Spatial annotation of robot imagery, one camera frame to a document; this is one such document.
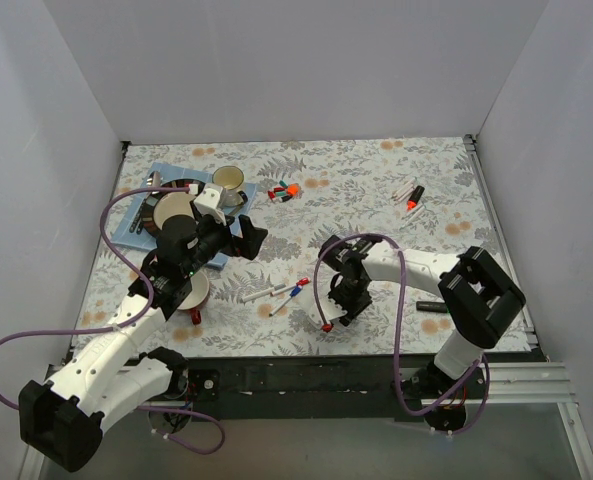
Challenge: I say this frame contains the green capped black highlighter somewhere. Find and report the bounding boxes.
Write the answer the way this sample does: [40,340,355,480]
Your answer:
[415,301,449,314]

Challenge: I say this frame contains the orange capped black highlighter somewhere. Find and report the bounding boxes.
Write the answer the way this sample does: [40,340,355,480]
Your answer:
[407,185,425,211]

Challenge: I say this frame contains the teal capped white pen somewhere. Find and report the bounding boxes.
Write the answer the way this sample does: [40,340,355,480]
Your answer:
[402,207,425,229]

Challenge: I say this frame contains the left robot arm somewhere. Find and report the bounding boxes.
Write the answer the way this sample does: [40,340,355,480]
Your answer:
[18,215,268,472]

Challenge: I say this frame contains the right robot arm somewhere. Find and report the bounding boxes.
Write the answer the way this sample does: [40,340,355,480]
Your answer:
[303,234,526,399]

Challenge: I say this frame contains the blue capped white pen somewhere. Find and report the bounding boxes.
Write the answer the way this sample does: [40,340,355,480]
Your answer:
[269,285,302,317]

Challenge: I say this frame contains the red cup with white inside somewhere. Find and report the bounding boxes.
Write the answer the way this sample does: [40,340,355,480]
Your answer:
[177,271,210,326]

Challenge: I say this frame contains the cream enamel mug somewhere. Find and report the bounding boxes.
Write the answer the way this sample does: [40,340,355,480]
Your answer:
[212,166,247,208]

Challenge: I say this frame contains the black rimmed dinner plate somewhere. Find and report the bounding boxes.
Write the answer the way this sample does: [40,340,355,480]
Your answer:
[141,178,205,237]

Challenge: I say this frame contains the steel spoon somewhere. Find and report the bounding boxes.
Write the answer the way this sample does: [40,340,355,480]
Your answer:
[129,170,161,234]

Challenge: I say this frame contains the blue tiled placemat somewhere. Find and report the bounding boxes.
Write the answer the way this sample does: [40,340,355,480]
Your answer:
[112,162,257,252]

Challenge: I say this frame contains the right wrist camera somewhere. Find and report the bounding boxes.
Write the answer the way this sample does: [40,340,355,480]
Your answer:
[298,298,346,333]

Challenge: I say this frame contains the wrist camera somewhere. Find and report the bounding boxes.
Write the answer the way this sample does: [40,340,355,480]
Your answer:
[298,298,346,333]
[193,183,226,225]

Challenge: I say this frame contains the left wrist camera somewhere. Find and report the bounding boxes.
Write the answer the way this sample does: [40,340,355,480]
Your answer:
[193,183,226,225]

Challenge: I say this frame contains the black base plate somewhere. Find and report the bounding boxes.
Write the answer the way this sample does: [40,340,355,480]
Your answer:
[130,357,490,424]

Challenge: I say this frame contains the aluminium frame rail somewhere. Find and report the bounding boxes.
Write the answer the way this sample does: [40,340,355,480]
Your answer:
[18,363,593,480]

